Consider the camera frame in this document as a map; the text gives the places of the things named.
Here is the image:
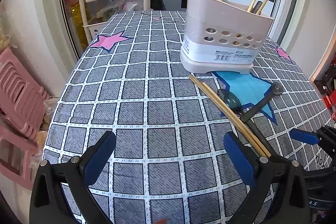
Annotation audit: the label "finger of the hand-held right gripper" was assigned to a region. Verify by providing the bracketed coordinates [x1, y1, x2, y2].
[289, 125, 336, 146]
[303, 165, 336, 184]

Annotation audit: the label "crumpled plastic bags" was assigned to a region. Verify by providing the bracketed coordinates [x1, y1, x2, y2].
[104, 0, 144, 18]

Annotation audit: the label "yellow cooking oil bottle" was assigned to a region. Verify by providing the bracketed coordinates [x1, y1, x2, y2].
[66, 1, 89, 50]

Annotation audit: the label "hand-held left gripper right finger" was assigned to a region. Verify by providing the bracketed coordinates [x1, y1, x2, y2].
[223, 131, 311, 224]

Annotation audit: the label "stack of pink plastic stools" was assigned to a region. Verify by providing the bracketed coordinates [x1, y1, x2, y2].
[0, 47, 50, 141]

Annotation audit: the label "red black equipment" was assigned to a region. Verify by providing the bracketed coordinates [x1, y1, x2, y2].
[314, 56, 336, 115]

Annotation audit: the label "grey checked tablecloth with stars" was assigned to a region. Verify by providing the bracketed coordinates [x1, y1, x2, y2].
[43, 10, 335, 224]

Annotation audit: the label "clear bag of brown food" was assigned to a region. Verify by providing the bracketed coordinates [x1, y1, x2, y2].
[36, 100, 57, 149]

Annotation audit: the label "beige plastic utensil holder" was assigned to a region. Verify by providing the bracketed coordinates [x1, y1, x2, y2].
[180, 0, 275, 75]

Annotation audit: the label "clear bag of pale nuts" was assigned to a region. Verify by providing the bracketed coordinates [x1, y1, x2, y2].
[0, 29, 12, 49]

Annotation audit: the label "pink plastic stool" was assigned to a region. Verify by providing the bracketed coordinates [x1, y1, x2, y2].
[0, 124, 40, 183]

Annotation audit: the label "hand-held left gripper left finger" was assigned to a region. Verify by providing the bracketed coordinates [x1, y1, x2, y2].
[29, 130, 117, 224]

